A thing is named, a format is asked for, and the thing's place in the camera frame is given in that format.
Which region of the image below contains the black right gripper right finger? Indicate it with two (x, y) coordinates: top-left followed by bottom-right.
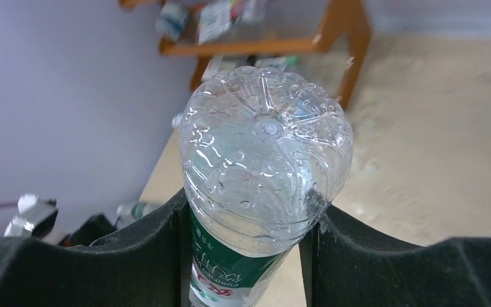
(299, 207), (491, 306)

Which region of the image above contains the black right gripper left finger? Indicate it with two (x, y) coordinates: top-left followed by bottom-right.
(0, 191), (191, 306)

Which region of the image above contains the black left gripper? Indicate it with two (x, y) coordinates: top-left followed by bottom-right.
(59, 214), (116, 247)

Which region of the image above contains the green label water bottle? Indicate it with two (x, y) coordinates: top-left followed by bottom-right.
(179, 66), (353, 306)

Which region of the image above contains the dark green label bottle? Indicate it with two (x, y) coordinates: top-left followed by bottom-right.
(115, 201), (162, 229)

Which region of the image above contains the clear bottle white label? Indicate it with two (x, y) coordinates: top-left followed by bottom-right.
(171, 113), (183, 129)

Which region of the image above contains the green white carton box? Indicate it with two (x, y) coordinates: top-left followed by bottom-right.
(201, 55), (249, 82)

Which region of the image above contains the wooden shelf rack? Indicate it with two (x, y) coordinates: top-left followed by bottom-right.
(118, 0), (373, 110)

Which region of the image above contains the pack of coloured markers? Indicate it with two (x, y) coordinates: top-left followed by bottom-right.
(197, 0), (269, 45)

